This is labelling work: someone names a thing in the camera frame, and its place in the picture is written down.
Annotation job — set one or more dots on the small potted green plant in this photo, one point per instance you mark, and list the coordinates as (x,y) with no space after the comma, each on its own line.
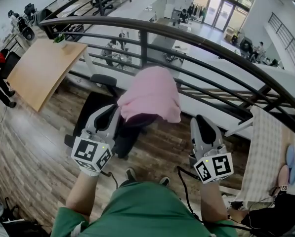
(60,39)

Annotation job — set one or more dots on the person's right black shoe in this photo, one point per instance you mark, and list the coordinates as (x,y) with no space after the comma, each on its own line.
(164,181)

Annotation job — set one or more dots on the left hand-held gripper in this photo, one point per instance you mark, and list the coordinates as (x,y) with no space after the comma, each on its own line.
(101,134)

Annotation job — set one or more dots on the black office chair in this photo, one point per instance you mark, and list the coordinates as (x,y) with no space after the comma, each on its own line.
(93,107)

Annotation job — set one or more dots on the person's left black shoe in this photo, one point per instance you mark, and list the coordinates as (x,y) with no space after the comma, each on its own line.
(131,174)

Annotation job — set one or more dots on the person's left forearm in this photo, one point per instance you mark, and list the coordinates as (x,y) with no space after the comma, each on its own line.
(81,195)

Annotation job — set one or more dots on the person's right forearm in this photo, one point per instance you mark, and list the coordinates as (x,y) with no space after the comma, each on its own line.
(212,201)

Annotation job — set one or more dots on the blue round plate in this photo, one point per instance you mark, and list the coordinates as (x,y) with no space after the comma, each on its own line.
(293,174)
(290,154)

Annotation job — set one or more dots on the dark metal railing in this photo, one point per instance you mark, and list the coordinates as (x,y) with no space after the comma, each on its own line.
(211,47)

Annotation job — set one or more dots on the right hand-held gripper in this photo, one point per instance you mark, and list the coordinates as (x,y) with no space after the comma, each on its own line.
(211,154)

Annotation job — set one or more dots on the glass entrance door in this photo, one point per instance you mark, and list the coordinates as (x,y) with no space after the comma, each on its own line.
(220,12)

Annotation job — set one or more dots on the person's green shirt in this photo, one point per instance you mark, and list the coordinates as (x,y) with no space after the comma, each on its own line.
(142,211)

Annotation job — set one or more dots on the pink clothing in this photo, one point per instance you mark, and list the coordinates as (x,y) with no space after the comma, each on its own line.
(152,92)

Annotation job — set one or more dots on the person's black shoe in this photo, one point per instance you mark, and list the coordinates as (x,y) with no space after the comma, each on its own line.
(131,174)
(164,181)

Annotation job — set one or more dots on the table with checked cloth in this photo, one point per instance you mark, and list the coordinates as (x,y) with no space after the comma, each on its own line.
(265,152)

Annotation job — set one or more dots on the light wooden desk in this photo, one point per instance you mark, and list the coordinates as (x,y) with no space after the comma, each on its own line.
(43,70)

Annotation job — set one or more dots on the rack of hanging clothes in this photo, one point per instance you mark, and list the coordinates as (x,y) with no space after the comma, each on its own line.
(197,10)

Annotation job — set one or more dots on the black bag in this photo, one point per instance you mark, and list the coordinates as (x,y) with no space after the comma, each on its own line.
(278,213)

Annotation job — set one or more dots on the pink round plate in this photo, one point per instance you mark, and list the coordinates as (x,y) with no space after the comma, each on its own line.
(283,175)

